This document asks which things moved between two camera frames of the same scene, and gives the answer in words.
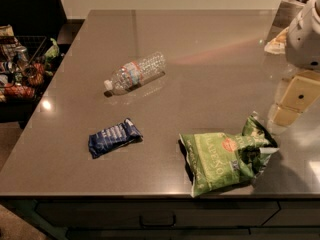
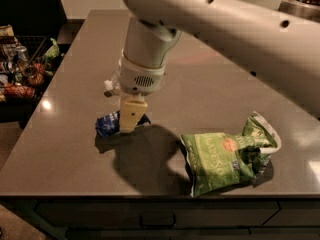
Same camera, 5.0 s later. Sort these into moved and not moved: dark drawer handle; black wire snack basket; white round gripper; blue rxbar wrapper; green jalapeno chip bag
Moved: blue rxbar wrapper; white round gripper
Not moved: black wire snack basket; dark drawer handle; green jalapeno chip bag
